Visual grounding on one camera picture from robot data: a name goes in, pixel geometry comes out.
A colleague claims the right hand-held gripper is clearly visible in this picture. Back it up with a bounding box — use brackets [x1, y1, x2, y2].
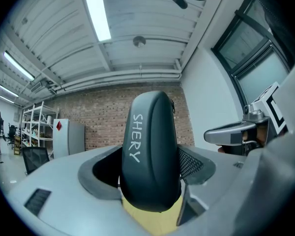
[203, 82, 288, 147]

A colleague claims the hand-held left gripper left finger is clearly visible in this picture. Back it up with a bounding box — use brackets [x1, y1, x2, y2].
[78, 145, 124, 202]

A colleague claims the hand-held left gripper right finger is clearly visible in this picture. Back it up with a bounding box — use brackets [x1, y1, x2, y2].
[177, 145, 216, 186]

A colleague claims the dark grey SHERY case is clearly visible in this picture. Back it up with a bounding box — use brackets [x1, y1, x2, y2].
[119, 90, 182, 213]

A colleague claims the person's right hand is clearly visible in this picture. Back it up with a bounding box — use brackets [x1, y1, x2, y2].
[242, 125, 267, 147]

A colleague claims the grey metal cabinet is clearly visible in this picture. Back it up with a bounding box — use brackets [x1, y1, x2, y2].
[52, 118, 86, 160]

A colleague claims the yellow table mat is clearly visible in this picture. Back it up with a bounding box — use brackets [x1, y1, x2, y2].
[121, 195, 185, 236]

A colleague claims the black framed window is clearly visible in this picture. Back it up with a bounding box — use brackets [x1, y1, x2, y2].
[210, 0, 295, 110]

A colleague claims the black mesh office chair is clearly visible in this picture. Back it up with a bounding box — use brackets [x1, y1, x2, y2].
[22, 146, 51, 176]

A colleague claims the white metal shelf rack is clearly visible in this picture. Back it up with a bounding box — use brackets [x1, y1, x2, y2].
[20, 101, 60, 157]

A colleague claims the yellow crate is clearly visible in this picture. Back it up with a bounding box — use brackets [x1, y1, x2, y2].
[13, 135, 22, 155]

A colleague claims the white ceiling pipe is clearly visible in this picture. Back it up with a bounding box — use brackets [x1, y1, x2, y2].
[51, 68, 183, 93]

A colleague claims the black swivel chair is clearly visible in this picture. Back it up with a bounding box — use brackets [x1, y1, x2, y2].
[7, 124, 17, 148]

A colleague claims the ceiling air conditioner unit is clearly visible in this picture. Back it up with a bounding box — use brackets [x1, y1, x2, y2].
[30, 81, 50, 93]

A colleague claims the long ceiling light panel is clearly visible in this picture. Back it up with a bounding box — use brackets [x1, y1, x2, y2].
[82, 0, 112, 42]
[0, 95, 16, 104]
[0, 84, 19, 98]
[2, 50, 36, 82]

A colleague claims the round ceiling fixture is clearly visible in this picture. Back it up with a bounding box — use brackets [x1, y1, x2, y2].
[133, 35, 147, 49]

